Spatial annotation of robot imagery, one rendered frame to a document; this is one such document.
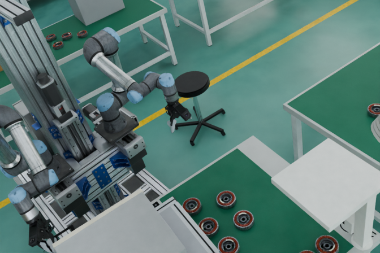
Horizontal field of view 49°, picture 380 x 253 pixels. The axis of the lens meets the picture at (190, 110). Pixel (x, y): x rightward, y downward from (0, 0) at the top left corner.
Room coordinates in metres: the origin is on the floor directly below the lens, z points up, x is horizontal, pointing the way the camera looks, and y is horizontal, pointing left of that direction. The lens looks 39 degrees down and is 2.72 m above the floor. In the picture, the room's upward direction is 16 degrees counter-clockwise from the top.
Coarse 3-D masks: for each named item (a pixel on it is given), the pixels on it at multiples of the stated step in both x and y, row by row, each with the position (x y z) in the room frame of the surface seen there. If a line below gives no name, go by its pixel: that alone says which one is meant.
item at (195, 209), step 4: (188, 200) 1.57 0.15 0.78; (192, 200) 1.57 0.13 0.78; (196, 200) 1.56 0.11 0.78; (184, 204) 1.55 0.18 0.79; (188, 204) 1.56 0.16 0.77; (192, 204) 1.54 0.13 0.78; (196, 204) 1.54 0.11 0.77; (200, 204) 1.52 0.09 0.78; (184, 208) 1.52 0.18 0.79; (188, 208) 1.53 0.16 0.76; (192, 208) 1.52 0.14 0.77; (196, 208) 1.50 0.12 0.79; (200, 208) 1.50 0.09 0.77; (188, 212) 1.49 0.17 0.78; (192, 212) 1.48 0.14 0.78; (196, 212) 1.49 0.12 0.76
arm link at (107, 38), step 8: (104, 32) 2.16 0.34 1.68; (112, 32) 2.17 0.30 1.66; (96, 40) 2.11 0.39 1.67; (104, 40) 2.12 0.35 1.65; (112, 40) 2.14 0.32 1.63; (104, 48) 2.09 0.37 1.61; (112, 48) 2.13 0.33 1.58; (112, 56) 2.14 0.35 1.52; (120, 64) 2.19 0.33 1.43; (112, 80) 2.17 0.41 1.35; (112, 88) 2.19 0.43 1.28; (120, 88) 2.16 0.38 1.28; (120, 96) 2.15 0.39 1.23
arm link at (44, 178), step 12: (0, 108) 1.72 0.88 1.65; (0, 120) 1.68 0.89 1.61; (12, 120) 1.68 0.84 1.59; (12, 132) 1.65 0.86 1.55; (24, 132) 1.65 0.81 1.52; (24, 144) 1.60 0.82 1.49; (24, 156) 1.57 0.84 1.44; (36, 156) 1.56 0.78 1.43; (36, 168) 1.52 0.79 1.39; (36, 180) 1.48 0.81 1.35; (48, 180) 1.48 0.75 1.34
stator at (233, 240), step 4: (224, 240) 1.25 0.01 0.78; (228, 240) 1.25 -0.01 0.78; (232, 240) 1.24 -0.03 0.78; (236, 240) 1.23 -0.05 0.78; (220, 244) 1.24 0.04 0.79; (224, 244) 1.24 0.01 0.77; (228, 244) 1.23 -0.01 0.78; (232, 244) 1.23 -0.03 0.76; (236, 244) 1.21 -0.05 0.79; (220, 248) 1.21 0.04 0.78; (228, 248) 1.20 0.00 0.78; (236, 248) 1.18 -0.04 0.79; (224, 252) 1.18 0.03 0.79; (228, 252) 1.17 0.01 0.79; (232, 252) 1.17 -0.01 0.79; (236, 252) 1.17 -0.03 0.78
